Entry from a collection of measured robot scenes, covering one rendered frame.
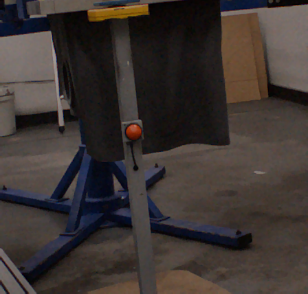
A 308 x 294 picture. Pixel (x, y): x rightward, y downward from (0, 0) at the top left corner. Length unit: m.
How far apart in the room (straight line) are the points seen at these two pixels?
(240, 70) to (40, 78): 1.69
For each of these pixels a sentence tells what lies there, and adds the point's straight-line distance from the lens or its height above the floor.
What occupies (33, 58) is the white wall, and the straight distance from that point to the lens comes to 6.95.
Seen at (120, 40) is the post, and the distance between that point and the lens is 2.04.
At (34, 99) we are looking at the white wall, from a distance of 6.98.
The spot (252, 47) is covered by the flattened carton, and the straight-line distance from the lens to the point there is 7.25.
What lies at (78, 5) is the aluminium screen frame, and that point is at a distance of 2.22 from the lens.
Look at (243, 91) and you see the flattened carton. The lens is 7.16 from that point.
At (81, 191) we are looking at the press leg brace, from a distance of 3.54.
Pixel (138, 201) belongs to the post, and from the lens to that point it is 2.10.
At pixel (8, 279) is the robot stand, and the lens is 2.43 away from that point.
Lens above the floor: 0.98
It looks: 10 degrees down
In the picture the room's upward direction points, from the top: 6 degrees counter-clockwise
